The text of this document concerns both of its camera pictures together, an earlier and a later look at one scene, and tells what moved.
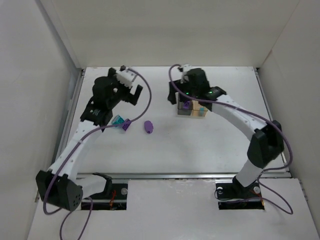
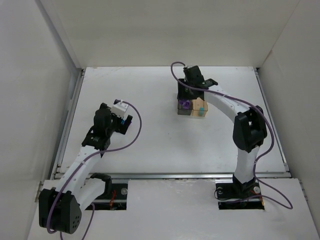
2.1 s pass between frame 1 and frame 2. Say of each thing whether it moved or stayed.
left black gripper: moved
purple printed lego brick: stayed
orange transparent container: stayed
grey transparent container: stayed
